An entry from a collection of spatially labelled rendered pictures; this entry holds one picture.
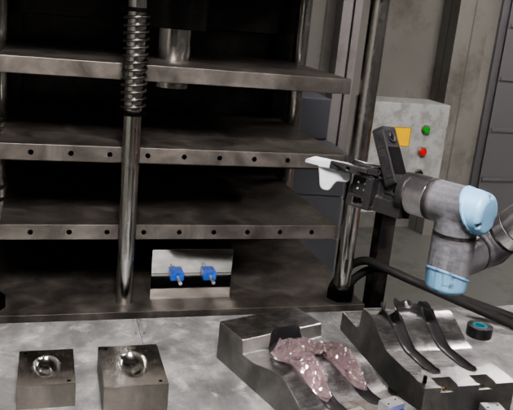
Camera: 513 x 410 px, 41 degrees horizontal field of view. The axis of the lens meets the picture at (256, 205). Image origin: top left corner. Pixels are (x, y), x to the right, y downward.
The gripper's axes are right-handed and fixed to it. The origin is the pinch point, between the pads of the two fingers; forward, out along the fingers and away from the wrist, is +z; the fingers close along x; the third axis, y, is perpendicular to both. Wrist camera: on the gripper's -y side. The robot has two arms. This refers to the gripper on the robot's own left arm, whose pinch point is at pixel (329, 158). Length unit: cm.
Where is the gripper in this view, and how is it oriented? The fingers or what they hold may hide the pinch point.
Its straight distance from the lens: 140.0
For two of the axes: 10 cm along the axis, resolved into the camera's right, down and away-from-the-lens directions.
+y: -1.9, 9.7, 1.7
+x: 6.9, 0.1, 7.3
